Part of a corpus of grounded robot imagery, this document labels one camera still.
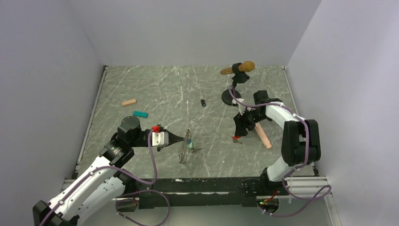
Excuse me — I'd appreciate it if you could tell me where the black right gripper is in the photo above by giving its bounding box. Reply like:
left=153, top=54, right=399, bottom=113
left=233, top=108, right=268, bottom=138

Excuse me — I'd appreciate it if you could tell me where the red tag key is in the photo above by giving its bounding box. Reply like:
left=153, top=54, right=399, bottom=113
left=232, top=136, right=242, bottom=144

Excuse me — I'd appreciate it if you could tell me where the green tag key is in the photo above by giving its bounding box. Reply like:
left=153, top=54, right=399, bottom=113
left=187, top=141, right=202, bottom=153

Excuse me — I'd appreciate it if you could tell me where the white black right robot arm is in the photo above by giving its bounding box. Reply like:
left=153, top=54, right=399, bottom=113
left=229, top=89, right=321, bottom=196

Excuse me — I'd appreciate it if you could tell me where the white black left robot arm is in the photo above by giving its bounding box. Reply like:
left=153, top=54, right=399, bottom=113
left=32, top=116, right=186, bottom=226

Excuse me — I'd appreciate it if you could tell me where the teal block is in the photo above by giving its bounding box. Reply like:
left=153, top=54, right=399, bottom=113
left=133, top=111, right=148, bottom=118

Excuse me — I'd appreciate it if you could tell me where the black tag key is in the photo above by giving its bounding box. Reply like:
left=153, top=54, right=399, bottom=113
left=200, top=98, right=208, bottom=107

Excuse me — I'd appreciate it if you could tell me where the black microphone stand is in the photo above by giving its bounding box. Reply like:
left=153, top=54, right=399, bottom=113
left=221, top=71, right=250, bottom=106

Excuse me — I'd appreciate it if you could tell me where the tan wooden block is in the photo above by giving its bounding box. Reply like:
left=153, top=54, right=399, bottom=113
left=122, top=98, right=137, bottom=106

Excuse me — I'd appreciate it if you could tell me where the gold microphone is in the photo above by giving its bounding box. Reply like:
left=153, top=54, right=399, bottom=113
left=220, top=61, right=255, bottom=75

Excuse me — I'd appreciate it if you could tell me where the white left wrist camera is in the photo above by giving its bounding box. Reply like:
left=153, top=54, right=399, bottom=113
left=152, top=126, right=169, bottom=147

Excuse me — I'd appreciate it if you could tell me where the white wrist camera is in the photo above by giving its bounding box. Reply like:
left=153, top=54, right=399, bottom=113
left=152, top=126, right=169, bottom=147
left=232, top=98, right=247, bottom=115

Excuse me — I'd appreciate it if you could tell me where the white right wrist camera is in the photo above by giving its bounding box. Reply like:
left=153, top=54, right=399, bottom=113
left=232, top=98, right=247, bottom=115

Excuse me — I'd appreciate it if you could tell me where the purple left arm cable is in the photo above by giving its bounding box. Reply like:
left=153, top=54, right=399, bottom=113
left=37, top=129, right=171, bottom=226

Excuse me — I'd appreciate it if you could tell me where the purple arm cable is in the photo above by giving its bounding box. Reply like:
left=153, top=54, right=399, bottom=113
left=37, top=129, right=171, bottom=226
left=229, top=86, right=333, bottom=218

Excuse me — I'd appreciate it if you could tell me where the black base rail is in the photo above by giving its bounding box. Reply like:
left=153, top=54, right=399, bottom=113
left=119, top=175, right=288, bottom=209

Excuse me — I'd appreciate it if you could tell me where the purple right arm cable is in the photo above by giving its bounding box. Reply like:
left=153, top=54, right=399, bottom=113
left=229, top=86, right=333, bottom=218

